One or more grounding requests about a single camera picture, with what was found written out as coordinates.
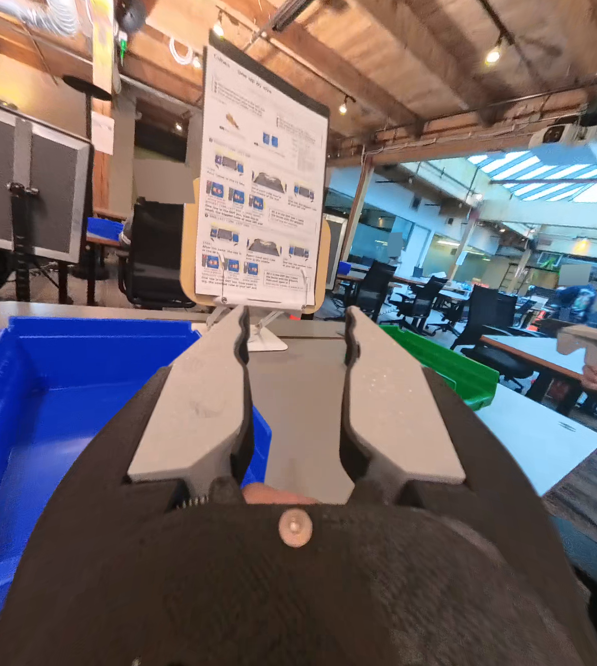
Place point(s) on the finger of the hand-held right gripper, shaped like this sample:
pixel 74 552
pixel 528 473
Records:
pixel 587 338

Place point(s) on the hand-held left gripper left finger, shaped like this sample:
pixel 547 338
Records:
pixel 194 411

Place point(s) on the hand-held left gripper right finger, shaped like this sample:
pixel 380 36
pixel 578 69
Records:
pixel 397 421

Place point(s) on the green plastic bin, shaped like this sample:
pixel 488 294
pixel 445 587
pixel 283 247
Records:
pixel 449 369

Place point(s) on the large blue plastic bin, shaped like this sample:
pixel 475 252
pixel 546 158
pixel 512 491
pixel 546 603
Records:
pixel 59 406

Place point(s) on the grey desk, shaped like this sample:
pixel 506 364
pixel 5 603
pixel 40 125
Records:
pixel 298 416

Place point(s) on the white office table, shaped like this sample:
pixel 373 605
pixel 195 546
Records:
pixel 532 354

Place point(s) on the white folding stand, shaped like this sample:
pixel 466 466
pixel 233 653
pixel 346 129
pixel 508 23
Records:
pixel 267 338

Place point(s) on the wooden sheet holder board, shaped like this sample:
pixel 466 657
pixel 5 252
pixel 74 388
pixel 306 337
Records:
pixel 189 249

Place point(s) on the black mesh office chair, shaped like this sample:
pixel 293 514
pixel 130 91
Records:
pixel 155 249

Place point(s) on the small blue storage bin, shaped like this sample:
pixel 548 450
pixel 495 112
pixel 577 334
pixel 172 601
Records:
pixel 103 229

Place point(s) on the white ceiling projector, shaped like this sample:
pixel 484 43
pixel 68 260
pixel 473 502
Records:
pixel 563 134

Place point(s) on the printed instruction sheet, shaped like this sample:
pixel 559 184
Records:
pixel 262 171

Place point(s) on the grey panel cabinet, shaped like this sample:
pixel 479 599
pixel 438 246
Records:
pixel 23 177

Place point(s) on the ceiling spot lamp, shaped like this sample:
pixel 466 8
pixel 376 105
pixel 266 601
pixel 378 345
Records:
pixel 493 54
pixel 344 106
pixel 218 27

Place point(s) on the black floor lamp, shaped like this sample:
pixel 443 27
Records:
pixel 88 88

